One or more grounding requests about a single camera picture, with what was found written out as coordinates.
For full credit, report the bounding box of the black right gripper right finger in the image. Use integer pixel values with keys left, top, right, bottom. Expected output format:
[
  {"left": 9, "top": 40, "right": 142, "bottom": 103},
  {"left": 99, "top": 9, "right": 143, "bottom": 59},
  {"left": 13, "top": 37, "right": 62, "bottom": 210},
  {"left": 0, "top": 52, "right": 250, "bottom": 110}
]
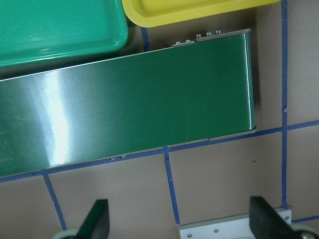
[{"left": 249, "top": 196, "right": 292, "bottom": 239}]

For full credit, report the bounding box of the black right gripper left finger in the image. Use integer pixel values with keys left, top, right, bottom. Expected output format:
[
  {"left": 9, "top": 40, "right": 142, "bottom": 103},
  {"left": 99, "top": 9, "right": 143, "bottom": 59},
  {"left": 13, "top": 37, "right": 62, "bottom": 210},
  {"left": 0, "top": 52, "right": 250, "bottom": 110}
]
[{"left": 76, "top": 199, "right": 110, "bottom": 239}]

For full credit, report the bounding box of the green conveyor belt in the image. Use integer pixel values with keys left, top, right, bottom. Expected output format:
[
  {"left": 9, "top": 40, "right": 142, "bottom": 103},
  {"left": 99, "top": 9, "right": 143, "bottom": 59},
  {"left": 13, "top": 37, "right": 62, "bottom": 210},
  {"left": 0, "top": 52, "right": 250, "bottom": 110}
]
[{"left": 0, "top": 29, "right": 255, "bottom": 176}]

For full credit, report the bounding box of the green plastic tray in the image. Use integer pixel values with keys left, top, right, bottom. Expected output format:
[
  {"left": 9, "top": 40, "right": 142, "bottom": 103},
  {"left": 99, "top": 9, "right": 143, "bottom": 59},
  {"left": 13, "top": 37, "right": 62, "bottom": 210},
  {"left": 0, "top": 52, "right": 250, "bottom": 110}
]
[{"left": 0, "top": 0, "right": 128, "bottom": 68}]

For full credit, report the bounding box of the yellow plastic tray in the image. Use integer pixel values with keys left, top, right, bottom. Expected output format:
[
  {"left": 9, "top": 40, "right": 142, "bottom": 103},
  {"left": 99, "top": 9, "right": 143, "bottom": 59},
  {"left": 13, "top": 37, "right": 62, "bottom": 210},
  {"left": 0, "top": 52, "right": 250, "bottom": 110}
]
[{"left": 122, "top": 0, "right": 277, "bottom": 28}]

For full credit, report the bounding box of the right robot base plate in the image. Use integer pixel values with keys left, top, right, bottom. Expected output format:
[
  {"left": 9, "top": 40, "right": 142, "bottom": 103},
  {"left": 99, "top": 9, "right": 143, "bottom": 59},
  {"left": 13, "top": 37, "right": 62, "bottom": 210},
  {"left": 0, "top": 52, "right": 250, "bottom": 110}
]
[{"left": 175, "top": 205, "right": 292, "bottom": 239}]

